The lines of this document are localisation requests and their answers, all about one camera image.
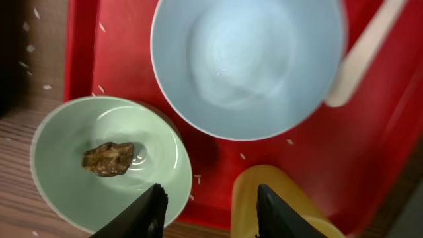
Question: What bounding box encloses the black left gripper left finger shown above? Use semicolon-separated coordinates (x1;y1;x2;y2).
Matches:
91;184;169;238

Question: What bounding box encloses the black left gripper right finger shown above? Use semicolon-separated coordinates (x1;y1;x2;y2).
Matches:
256;184;325;238

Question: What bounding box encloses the yellow plastic cup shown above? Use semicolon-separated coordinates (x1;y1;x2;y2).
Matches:
231;165;345;238

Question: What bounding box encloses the green bowl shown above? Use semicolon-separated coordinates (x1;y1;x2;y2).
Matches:
30;96;192;233

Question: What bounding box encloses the brown food lump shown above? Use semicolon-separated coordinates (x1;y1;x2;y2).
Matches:
82;142;135;177

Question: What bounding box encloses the light blue bowl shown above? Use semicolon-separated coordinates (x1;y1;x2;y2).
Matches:
151;0;346;141

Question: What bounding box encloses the red plastic tray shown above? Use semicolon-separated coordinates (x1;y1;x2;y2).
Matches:
64;0;422;235

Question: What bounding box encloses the white plastic spoon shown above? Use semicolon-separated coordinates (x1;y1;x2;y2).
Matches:
325;0;408;107

